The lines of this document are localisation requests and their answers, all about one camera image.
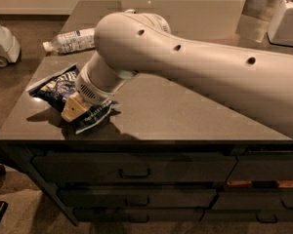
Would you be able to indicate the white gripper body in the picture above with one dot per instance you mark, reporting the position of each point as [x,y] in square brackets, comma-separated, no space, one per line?
[94,90]

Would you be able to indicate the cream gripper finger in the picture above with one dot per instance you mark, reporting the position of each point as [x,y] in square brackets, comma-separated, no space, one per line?
[74,107]

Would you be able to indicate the blue chip bag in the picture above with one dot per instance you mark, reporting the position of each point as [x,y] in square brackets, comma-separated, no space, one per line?
[56,88]

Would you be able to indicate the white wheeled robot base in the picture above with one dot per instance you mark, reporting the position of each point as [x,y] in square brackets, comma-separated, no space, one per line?
[9,47]

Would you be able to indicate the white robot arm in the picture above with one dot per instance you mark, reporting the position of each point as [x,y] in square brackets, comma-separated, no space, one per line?
[256,83]

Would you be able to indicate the red coke can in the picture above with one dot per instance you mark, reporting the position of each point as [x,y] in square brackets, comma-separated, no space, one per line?
[131,11]

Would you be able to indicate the clear plastic water bottle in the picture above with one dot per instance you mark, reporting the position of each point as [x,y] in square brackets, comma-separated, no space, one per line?
[71,42]

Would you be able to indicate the top left drawer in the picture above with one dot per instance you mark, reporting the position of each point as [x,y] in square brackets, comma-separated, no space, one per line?
[134,167]

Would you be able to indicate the drawer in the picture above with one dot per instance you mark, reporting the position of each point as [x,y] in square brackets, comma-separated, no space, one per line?
[149,197]
[261,216]
[254,201]
[138,215]
[263,168]
[134,167]

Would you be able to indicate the middle left drawer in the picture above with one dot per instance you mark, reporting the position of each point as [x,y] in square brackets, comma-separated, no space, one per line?
[149,197]

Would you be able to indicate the bottom left drawer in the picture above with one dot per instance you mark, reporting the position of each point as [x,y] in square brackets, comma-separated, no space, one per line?
[138,215]

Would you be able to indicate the bottom right drawer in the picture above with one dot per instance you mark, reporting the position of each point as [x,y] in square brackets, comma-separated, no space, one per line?
[261,216]

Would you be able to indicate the metal box on counter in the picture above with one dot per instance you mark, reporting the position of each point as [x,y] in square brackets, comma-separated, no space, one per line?
[255,18]

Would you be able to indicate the top right drawer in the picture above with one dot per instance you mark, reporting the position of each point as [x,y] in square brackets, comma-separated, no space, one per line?
[263,168]

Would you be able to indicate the middle right drawer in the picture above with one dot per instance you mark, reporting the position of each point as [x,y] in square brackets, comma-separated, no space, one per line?
[254,201]

